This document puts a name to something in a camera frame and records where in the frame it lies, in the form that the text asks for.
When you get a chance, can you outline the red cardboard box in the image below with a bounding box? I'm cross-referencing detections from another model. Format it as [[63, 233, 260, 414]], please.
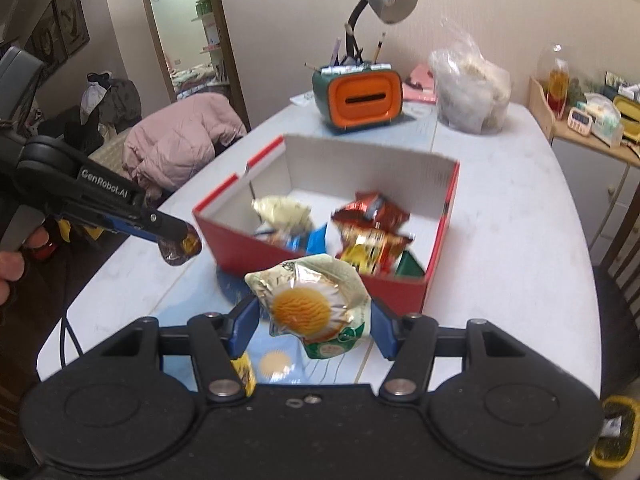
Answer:
[[192, 133, 461, 315]]

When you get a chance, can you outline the blue snack packet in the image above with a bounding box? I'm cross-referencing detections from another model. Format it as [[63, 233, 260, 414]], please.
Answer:
[[287, 223, 328, 256]]

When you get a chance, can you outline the person's left hand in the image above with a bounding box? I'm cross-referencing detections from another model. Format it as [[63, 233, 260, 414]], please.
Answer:
[[0, 224, 51, 307]]

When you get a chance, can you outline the pink padded jacket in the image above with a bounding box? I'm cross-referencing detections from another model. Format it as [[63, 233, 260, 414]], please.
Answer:
[[122, 92, 248, 201]]

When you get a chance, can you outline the orange green pen holder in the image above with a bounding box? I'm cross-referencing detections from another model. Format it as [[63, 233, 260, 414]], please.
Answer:
[[312, 61, 404, 134]]

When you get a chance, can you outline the wooden shelf tray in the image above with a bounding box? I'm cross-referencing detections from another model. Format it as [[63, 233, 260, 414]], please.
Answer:
[[529, 75, 640, 166]]

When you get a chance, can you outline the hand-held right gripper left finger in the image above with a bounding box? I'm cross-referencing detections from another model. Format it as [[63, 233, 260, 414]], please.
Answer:
[[102, 294, 261, 403]]

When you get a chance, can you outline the framed wall picture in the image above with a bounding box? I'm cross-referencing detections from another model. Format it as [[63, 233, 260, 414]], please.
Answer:
[[54, 0, 91, 56], [30, 2, 68, 78]]

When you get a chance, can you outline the brown foil snack packet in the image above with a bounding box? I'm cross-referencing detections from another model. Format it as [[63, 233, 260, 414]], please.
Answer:
[[331, 191, 411, 233]]

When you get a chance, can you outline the yellow black object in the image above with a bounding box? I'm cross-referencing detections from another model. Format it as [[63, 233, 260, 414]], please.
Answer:
[[590, 395, 637, 470]]

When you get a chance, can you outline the clear daisy cookie packet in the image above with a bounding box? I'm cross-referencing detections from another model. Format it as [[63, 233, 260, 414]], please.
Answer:
[[244, 253, 373, 360]]

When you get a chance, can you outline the white green pack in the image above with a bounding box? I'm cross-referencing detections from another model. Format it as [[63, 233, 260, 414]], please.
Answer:
[[585, 92, 626, 148]]

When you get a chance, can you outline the dark clothes pile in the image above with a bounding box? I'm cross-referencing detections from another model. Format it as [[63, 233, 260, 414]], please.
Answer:
[[37, 72, 143, 161]]

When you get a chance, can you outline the clear bottle with orange liquid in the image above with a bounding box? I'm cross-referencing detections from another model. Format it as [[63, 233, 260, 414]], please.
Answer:
[[537, 44, 571, 111]]

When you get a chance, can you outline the wooden door frame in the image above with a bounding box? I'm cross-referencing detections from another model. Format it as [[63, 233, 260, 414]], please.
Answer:
[[135, 0, 251, 131]]

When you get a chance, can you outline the clear plastic bag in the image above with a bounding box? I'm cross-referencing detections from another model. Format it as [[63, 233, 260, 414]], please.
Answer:
[[429, 17, 512, 135]]

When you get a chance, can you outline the pink booklet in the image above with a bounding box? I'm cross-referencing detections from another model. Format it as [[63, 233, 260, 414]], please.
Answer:
[[402, 63, 438, 103]]

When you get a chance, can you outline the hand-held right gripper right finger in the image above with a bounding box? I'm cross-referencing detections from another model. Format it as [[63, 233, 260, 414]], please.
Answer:
[[369, 297, 543, 403]]

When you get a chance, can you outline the yellow box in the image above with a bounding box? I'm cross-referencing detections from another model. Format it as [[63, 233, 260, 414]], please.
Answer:
[[614, 94, 640, 143]]

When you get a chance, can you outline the green snack packet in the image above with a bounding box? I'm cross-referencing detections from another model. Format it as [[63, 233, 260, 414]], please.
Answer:
[[395, 249, 427, 279]]

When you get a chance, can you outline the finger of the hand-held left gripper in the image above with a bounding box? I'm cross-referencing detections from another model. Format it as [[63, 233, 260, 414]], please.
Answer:
[[59, 199, 200, 249]]

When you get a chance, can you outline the cream snack packet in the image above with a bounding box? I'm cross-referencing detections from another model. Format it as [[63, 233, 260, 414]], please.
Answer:
[[251, 195, 316, 236]]

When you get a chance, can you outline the orange yellow snack packet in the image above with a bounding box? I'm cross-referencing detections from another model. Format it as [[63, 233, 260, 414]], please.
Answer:
[[337, 225, 416, 277]]

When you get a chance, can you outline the black cable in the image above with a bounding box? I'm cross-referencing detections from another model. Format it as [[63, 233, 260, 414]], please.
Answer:
[[59, 305, 83, 366]]

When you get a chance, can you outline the white timer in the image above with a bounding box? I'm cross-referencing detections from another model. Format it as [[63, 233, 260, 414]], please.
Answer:
[[567, 106, 595, 136]]

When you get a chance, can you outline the white cabinet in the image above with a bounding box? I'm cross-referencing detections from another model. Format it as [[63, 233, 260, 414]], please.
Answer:
[[550, 135, 640, 266]]

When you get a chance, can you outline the dark wooden chair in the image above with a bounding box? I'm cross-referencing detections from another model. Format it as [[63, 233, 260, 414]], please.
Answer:
[[592, 210, 640, 401]]

